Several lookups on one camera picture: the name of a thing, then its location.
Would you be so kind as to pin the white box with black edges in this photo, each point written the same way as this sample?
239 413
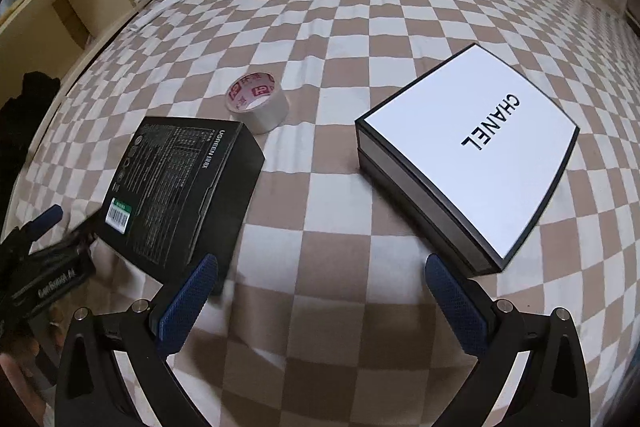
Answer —
470 147

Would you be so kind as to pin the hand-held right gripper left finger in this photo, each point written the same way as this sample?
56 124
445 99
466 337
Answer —
187 302

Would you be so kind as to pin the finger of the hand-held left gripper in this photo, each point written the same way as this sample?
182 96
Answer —
80 232
47 217

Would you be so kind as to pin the black cloth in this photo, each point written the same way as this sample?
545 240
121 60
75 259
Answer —
25 107

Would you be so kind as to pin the checkered beige white blanket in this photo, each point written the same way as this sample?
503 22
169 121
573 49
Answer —
350 7

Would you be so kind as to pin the black cardboard box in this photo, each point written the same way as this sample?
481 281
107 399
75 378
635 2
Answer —
185 187

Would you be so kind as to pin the clear tape roll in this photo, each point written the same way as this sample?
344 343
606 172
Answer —
257 99

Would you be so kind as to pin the wooden shelf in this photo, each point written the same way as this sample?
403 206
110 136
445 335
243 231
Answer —
30 12

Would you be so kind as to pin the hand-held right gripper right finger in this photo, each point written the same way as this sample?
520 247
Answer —
455 302

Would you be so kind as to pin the person's left hand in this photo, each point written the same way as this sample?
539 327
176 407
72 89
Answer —
20 367

